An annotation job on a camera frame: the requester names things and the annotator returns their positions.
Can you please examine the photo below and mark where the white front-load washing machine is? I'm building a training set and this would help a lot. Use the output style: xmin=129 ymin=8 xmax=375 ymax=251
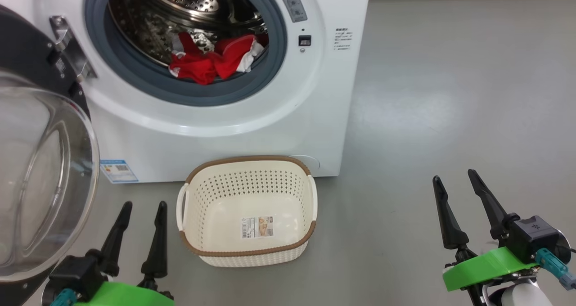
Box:
xmin=0 ymin=0 xmax=372 ymax=184

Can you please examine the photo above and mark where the printed paper product label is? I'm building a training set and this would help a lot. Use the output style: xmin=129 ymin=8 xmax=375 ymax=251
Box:
xmin=242 ymin=216 xmax=274 ymax=240

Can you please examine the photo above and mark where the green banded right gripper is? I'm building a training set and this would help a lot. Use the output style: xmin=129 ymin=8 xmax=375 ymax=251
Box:
xmin=433 ymin=169 xmax=538 ymax=306

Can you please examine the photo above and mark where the red and white garment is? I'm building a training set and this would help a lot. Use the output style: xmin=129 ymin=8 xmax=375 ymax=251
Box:
xmin=169 ymin=31 xmax=266 ymax=85

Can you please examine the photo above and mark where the cream perforated laundry basket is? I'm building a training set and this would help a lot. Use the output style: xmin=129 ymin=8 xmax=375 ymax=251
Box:
xmin=176 ymin=155 xmax=318 ymax=268

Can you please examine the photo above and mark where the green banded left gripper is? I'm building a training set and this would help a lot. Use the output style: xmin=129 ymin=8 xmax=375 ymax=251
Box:
xmin=74 ymin=201 xmax=176 ymax=306

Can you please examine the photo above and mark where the blue energy label sticker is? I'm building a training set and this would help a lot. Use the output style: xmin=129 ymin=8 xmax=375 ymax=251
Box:
xmin=100 ymin=159 xmax=139 ymax=184

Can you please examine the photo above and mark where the washing machine glass door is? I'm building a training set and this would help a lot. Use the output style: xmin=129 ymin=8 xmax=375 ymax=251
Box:
xmin=0 ymin=4 xmax=100 ymax=306

